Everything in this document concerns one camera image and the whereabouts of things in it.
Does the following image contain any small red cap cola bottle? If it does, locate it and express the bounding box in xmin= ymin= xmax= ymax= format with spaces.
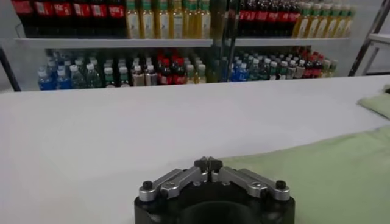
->
xmin=313 ymin=54 xmax=324 ymax=79
xmin=158 ymin=58 xmax=173 ymax=86
xmin=172 ymin=58 xmax=187 ymax=85
xmin=304 ymin=56 xmax=314 ymax=79

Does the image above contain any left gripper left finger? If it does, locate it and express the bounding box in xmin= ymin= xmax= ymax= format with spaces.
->
xmin=138 ymin=156 xmax=210 ymax=203

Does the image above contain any white metal cabinet shelf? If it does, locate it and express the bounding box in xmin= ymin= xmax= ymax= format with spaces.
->
xmin=13 ymin=37 xmax=214 ymax=49
xmin=234 ymin=36 xmax=351 ymax=47

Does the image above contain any small yellow juice bottle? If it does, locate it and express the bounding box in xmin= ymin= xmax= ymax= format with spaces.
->
xmin=322 ymin=60 xmax=332 ymax=78
xmin=196 ymin=63 xmax=207 ymax=84
xmin=185 ymin=64 xmax=196 ymax=85

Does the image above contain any white beverage display cabinet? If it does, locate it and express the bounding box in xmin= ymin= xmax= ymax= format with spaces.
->
xmin=0 ymin=0 xmax=360 ymax=92

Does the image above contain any small clear green bottle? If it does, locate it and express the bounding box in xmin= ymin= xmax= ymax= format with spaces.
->
xmin=69 ymin=64 xmax=86 ymax=89
xmin=85 ymin=63 xmax=101 ymax=89
xmin=249 ymin=58 xmax=260 ymax=81

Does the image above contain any white side table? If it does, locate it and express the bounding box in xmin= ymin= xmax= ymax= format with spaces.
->
xmin=349 ymin=0 xmax=390 ymax=77

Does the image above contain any light green polo shirt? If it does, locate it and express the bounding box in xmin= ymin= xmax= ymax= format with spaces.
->
xmin=219 ymin=92 xmax=390 ymax=224

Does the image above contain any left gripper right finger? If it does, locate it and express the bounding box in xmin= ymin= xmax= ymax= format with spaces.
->
xmin=208 ymin=156 xmax=291 ymax=202

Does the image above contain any small blue water bottle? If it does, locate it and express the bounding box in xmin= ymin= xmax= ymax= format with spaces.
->
xmin=230 ymin=63 xmax=240 ymax=82
xmin=38 ymin=70 xmax=55 ymax=91
xmin=239 ymin=63 xmax=249 ymax=82
xmin=56 ymin=69 xmax=73 ymax=90

